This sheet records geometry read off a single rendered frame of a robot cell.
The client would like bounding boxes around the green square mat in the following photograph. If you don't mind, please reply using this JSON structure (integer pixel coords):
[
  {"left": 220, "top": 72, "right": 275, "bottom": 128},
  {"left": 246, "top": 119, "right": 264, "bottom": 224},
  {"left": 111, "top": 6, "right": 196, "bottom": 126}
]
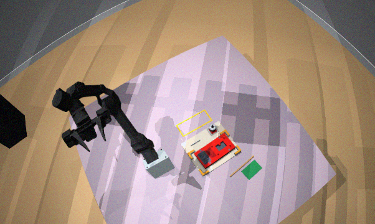
[{"left": 241, "top": 160, "right": 262, "bottom": 180}]

